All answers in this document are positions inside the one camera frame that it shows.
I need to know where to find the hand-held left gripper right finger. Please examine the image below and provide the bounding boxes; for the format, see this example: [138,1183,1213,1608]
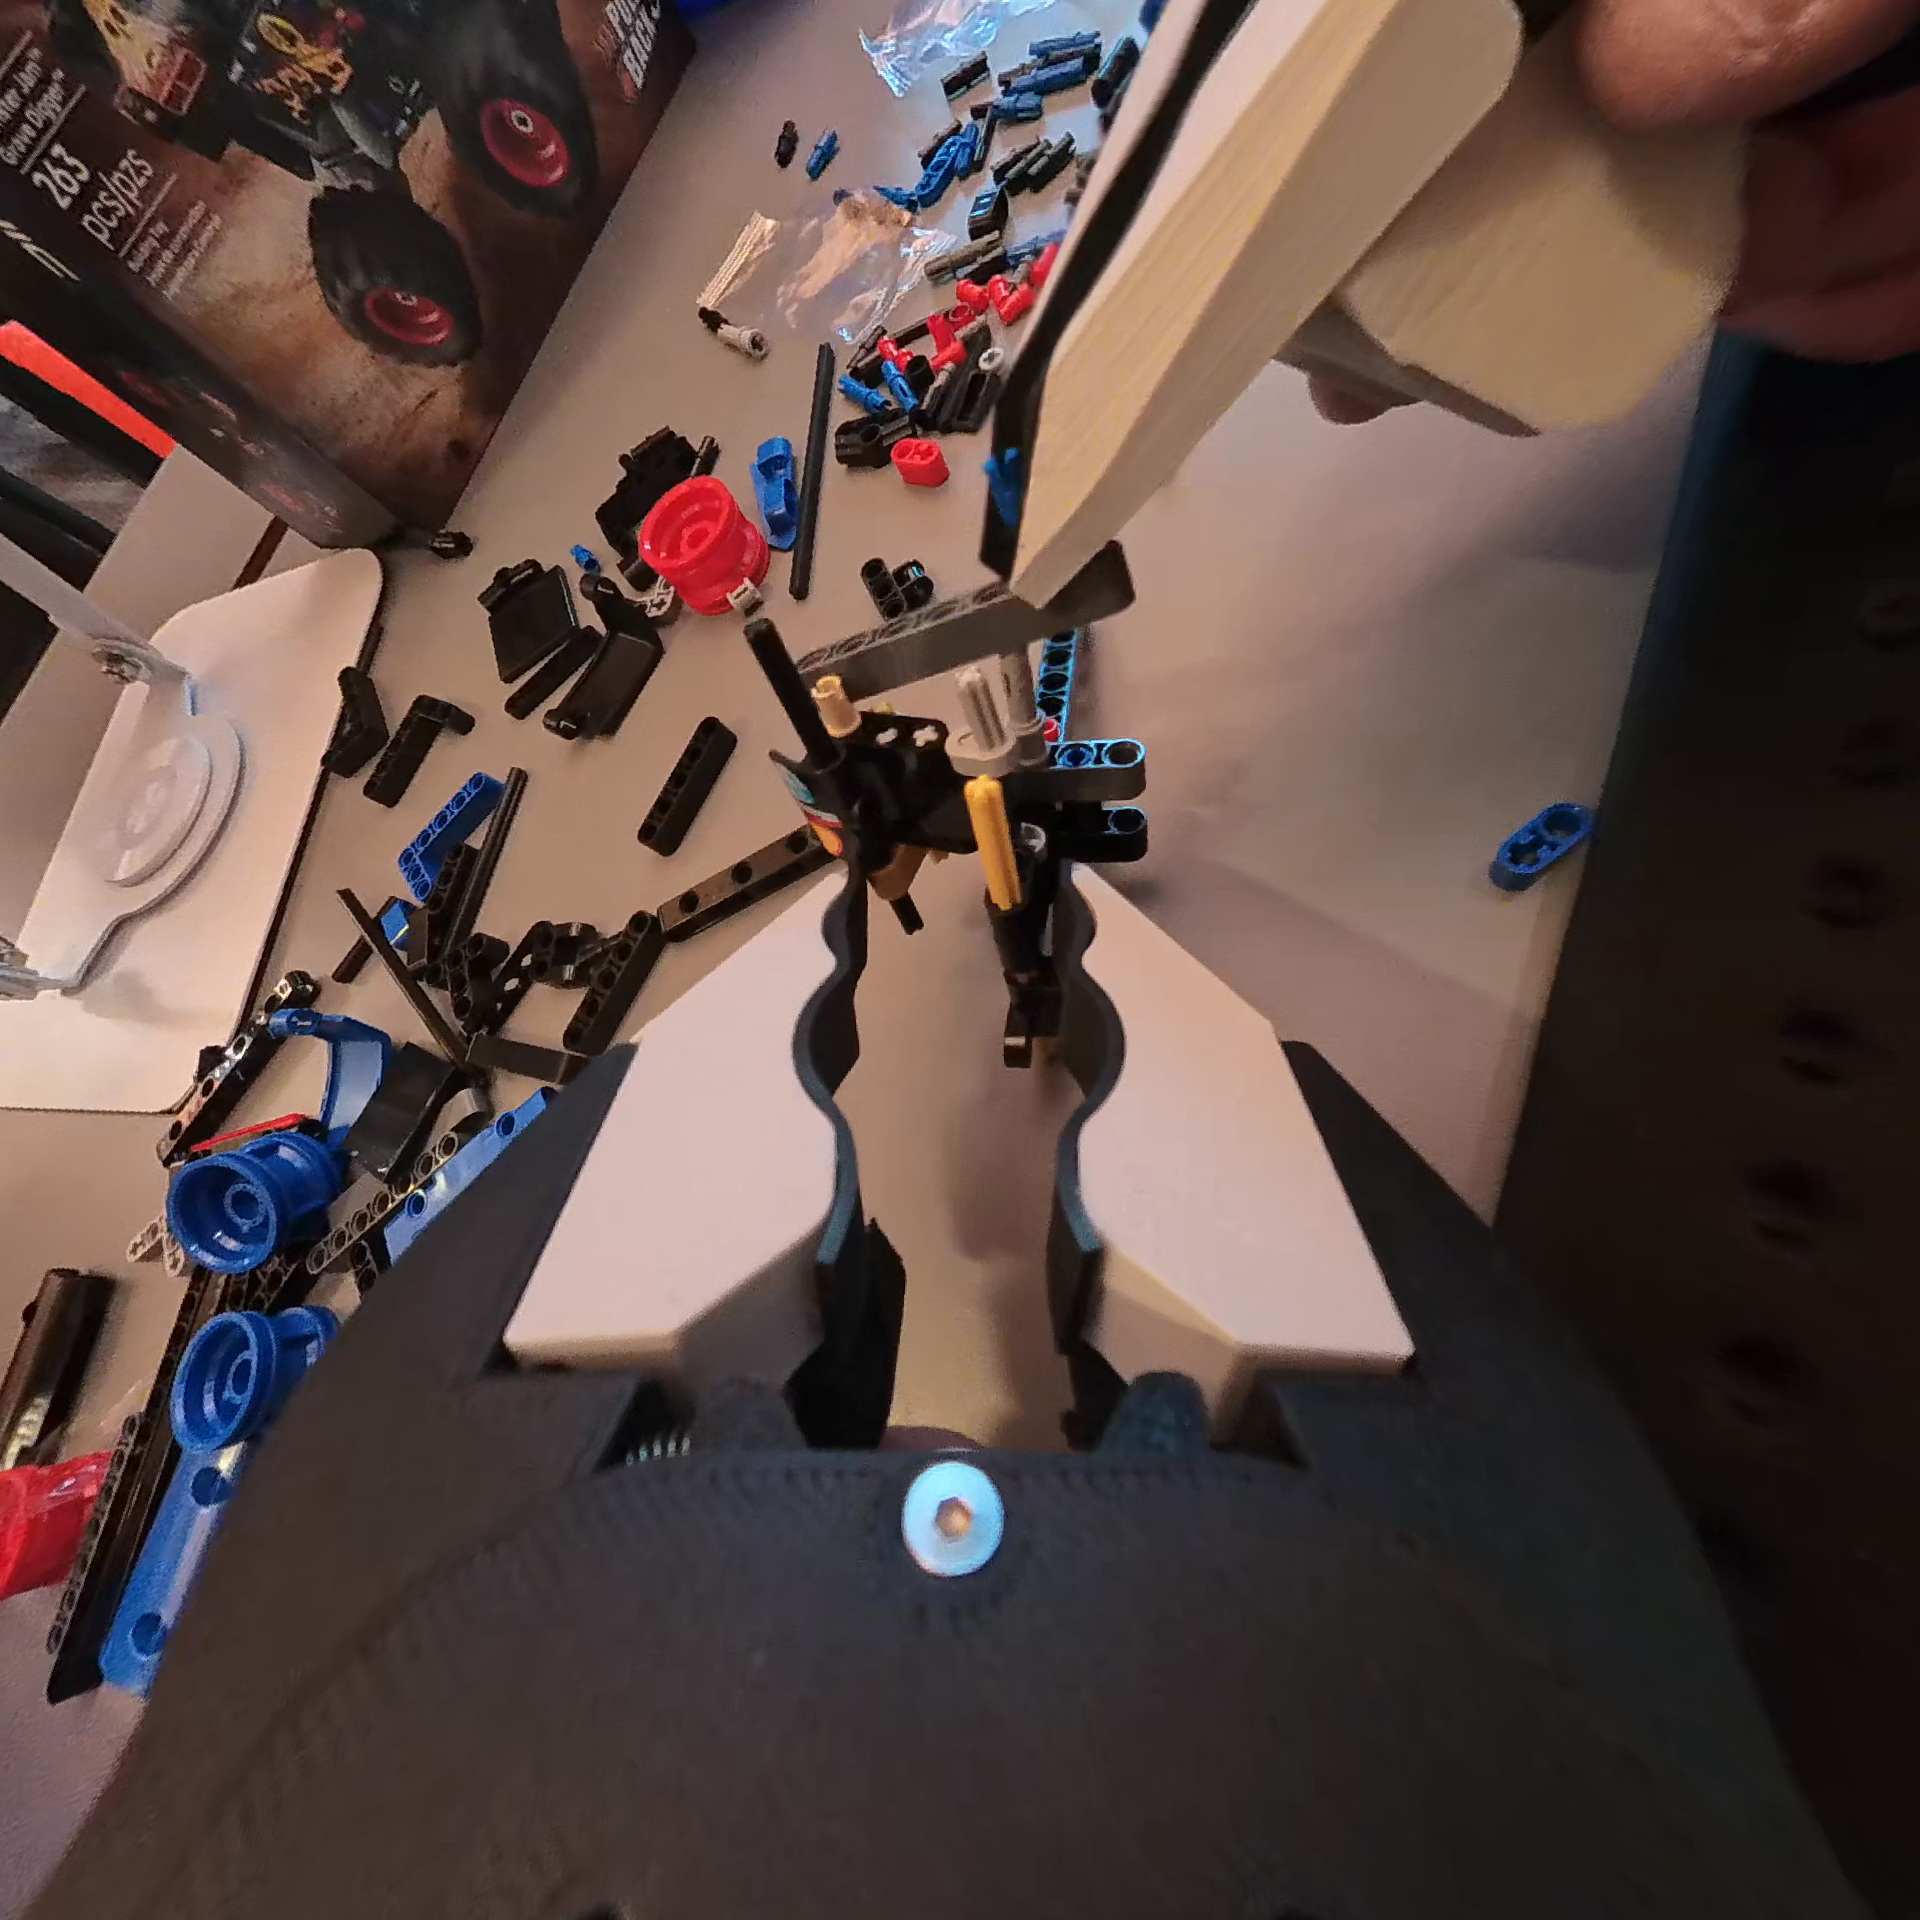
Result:
[1048,867,1422,1454]

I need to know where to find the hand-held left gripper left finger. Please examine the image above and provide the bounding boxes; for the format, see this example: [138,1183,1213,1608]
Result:
[503,874,904,1454]

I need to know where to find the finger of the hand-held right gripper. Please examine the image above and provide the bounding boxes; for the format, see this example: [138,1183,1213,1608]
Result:
[976,0,1532,607]

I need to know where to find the toy brick assembly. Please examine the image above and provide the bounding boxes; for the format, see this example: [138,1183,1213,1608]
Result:
[744,607,1156,1080]

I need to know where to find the grey desk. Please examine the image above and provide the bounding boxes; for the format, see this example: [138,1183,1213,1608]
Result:
[0,0,1713,1737]

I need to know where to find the person's right hand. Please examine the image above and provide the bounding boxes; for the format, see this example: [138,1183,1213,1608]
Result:
[1571,0,1920,367]

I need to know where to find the blue flat toy panel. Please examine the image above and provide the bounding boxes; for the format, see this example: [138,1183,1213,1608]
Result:
[377,1085,560,1276]

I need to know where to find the heap of black blue beams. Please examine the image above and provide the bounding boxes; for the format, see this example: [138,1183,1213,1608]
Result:
[48,763,672,1699]

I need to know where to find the clear plastic bag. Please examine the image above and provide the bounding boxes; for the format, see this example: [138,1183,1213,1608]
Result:
[698,209,957,357]
[855,0,1024,92]

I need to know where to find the blue curved toy panel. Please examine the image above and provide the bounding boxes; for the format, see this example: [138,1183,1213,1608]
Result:
[263,1013,395,1148]

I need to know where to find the pile of small toy pieces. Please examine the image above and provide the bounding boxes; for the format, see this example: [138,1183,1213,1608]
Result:
[834,27,1156,490]

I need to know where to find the black short toy beam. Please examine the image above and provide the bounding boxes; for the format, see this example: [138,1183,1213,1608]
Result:
[637,718,744,855]

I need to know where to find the blue toy wheel hub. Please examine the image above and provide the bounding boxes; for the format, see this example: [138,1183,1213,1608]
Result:
[171,1307,340,1454]
[165,1132,334,1277]

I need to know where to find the blue toy connector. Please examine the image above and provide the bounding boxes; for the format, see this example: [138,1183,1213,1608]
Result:
[1488,802,1595,892]

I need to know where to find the long black toy axle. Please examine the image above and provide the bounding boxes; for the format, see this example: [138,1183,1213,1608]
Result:
[789,346,834,605]

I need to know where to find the black hinged toy panel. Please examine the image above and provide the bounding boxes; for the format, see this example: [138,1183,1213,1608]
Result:
[478,552,592,680]
[545,581,661,739]

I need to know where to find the black angled toy beam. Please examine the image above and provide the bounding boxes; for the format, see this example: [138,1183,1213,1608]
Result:
[323,665,390,784]
[366,692,478,802]

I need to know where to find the black thin toy beam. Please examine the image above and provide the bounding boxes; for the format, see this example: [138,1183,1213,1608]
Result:
[504,644,601,727]

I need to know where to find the red toy wheel hub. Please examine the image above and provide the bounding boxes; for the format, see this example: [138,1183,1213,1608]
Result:
[0,1454,114,1601]
[637,474,775,616]

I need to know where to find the blue long toy panel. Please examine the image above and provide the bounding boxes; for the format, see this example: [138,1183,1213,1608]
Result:
[98,1432,261,1699]

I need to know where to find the black curved toy panel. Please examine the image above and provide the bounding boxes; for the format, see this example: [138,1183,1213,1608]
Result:
[0,1262,114,1466]

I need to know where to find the white book stand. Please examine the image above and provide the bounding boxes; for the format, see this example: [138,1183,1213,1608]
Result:
[0,504,390,1119]

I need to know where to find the black building toy box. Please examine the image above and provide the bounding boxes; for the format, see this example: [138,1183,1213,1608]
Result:
[0,0,699,543]

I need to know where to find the black toy bracket frame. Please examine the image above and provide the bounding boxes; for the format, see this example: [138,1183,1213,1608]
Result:
[592,433,720,543]

